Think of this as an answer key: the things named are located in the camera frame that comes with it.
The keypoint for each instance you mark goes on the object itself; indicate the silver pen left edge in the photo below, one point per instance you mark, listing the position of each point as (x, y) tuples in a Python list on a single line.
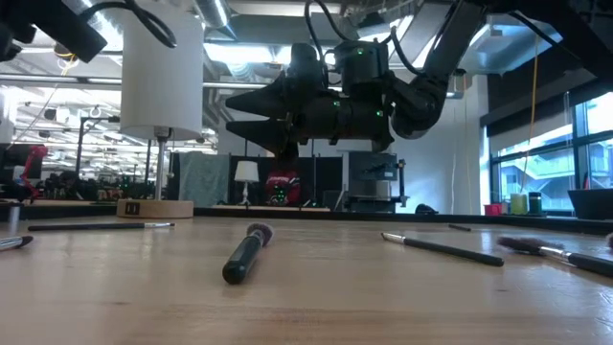
[(14, 243)]

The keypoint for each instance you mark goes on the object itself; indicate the red container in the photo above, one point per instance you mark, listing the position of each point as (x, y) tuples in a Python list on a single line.
[(492, 210)]

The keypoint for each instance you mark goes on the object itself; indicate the black metal frame stand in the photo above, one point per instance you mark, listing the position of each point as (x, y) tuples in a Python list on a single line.
[(313, 172), (79, 153)]

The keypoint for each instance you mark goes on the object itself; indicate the white table lamp wooden base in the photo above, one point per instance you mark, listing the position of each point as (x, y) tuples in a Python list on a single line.
[(160, 72)]

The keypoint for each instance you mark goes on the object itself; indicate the long thin black makeup brush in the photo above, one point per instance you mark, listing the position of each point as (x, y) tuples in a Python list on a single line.
[(445, 249), (96, 226)]

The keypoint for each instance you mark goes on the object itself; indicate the black aluminium table frame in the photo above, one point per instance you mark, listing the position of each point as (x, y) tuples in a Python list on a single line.
[(383, 218)]

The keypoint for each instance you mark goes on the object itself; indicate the grey-green hanging cloth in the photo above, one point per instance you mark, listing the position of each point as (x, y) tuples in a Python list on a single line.
[(203, 179)]

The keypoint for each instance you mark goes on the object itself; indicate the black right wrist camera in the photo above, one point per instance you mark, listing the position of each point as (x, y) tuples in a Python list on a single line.
[(361, 67)]

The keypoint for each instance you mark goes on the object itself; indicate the red robot arm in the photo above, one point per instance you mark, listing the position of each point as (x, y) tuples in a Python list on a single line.
[(36, 153)]

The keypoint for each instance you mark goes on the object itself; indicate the person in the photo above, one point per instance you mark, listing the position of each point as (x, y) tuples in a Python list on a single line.
[(282, 187)]

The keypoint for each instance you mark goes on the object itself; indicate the small white background lamp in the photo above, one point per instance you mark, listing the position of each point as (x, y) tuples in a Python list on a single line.
[(246, 171)]

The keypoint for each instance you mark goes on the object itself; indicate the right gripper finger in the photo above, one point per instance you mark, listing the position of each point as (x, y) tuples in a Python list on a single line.
[(263, 133), (268, 101)]

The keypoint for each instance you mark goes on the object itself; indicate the black bin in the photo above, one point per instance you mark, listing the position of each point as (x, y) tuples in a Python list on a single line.
[(594, 203)]

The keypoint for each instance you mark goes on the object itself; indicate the grey upright post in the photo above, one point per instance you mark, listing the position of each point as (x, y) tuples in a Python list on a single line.
[(14, 220)]

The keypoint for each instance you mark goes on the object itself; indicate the fluffy brown-head makeup brush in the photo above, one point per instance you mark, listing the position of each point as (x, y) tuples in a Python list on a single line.
[(527, 244)]

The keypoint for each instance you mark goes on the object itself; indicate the black yellow ceiling reel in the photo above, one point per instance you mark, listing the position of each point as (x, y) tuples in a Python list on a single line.
[(67, 56)]

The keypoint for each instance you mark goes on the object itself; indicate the thick black makeup brush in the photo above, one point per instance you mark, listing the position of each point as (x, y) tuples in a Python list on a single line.
[(244, 256)]

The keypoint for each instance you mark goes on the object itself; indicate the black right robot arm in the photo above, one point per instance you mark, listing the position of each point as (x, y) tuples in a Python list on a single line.
[(416, 105)]

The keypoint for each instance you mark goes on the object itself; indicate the green cup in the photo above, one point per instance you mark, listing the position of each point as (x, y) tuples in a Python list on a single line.
[(518, 204)]

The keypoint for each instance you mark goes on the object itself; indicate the small black rounded object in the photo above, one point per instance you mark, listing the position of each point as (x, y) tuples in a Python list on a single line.
[(426, 210)]

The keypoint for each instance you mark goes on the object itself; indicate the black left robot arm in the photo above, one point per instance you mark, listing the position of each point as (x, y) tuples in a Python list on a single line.
[(62, 24)]

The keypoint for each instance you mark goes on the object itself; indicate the dark cup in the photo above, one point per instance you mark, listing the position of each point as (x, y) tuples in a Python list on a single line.
[(535, 203)]

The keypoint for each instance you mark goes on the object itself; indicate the black grey equipment cart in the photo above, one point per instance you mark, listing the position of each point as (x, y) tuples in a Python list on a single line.
[(371, 172)]

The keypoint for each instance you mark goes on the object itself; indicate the short thin black makeup brush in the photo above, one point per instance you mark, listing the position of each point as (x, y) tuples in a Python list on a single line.
[(460, 227)]

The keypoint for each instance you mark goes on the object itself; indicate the black partition panel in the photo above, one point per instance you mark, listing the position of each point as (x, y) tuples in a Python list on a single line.
[(325, 182)]

